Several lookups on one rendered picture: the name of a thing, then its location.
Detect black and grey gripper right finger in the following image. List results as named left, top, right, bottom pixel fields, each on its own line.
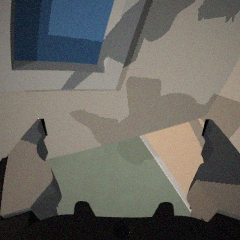
left=187, top=119, right=240, bottom=240

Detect beige flat board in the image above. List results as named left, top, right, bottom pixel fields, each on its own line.
left=0, top=0, right=240, bottom=161

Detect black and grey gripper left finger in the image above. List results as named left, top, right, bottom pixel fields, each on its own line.
left=0, top=119, right=62, bottom=240

